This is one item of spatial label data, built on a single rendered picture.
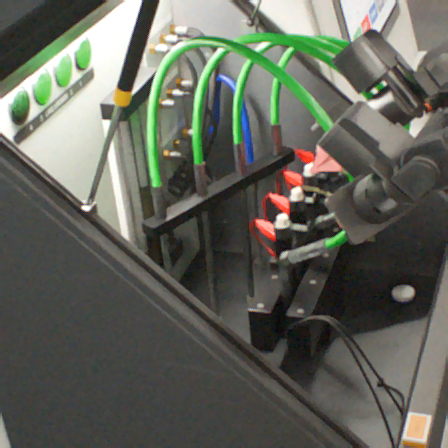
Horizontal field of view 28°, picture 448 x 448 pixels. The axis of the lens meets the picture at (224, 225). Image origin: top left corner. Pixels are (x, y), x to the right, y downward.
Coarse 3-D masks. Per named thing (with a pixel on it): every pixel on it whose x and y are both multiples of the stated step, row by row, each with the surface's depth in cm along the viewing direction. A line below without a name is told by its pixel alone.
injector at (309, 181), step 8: (304, 176) 149; (312, 176) 149; (304, 184) 150; (312, 184) 149; (304, 192) 151; (312, 192) 150; (320, 200) 152; (312, 208) 152; (320, 208) 152; (312, 216) 153; (312, 240) 156
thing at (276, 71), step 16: (176, 48) 123; (192, 48) 121; (224, 48) 117; (240, 48) 115; (160, 64) 127; (272, 64) 113; (160, 80) 128; (288, 80) 112; (304, 96) 111; (320, 112) 111; (160, 192) 141; (336, 240) 119
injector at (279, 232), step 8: (280, 232) 136; (288, 232) 136; (280, 240) 137; (288, 240) 137; (280, 248) 138; (288, 248) 138; (280, 264) 140; (280, 272) 141; (288, 272) 141; (280, 280) 142; (288, 280) 141; (288, 288) 142; (288, 296) 143; (288, 304) 144
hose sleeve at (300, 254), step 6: (324, 240) 121; (306, 246) 124; (312, 246) 122; (318, 246) 121; (324, 246) 120; (294, 252) 126; (300, 252) 124; (306, 252) 123; (312, 252) 123; (318, 252) 122; (324, 252) 121; (288, 258) 127; (294, 258) 126; (300, 258) 125; (306, 258) 124
